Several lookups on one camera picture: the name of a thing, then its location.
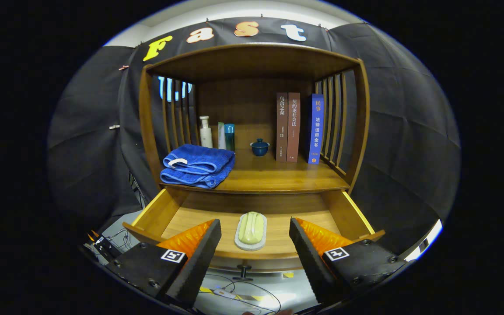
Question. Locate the dark brown book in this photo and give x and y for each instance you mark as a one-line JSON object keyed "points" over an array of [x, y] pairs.
{"points": [[281, 131]]}

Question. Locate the dark blue lidded teacup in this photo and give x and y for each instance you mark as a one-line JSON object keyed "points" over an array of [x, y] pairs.
{"points": [[260, 148]]}

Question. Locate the green soap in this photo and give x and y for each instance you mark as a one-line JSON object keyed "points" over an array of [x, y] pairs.
{"points": [[252, 227]]}

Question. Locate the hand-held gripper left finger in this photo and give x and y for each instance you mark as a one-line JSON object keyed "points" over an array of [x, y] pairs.
{"points": [[199, 262]]}

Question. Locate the wooden drawer with black knob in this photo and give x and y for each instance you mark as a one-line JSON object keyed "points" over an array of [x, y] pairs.
{"points": [[199, 218]]}

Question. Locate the wooden cabinet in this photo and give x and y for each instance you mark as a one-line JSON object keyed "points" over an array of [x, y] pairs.
{"points": [[252, 105]]}

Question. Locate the wooden countertop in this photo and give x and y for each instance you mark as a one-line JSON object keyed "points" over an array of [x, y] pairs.
{"points": [[269, 175]]}

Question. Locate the white and green tube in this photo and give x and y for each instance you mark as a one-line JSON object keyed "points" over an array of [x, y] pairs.
{"points": [[221, 138]]}

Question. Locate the blue book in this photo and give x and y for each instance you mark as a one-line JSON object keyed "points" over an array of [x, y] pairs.
{"points": [[316, 131]]}

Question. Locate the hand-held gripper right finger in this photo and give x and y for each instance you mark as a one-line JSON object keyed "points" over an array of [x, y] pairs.
{"points": [[313, 267]]}

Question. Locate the black backdrop cloth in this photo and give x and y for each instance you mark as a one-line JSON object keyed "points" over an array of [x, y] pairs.
{"points": [[409, 131]]}

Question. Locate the teal bottle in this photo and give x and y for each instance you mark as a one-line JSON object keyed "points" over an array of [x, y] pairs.
{"points": [[230, 139]]}

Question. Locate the white pump bottle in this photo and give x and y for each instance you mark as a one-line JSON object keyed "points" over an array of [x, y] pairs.
{"points": [[206, 135]]}

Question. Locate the reddish brown book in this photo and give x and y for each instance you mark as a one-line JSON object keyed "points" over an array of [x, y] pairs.
{"points": [[293, 131]]}

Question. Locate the folded blue towel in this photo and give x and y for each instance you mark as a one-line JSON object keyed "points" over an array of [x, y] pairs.
{"points": [[199, 164]]}

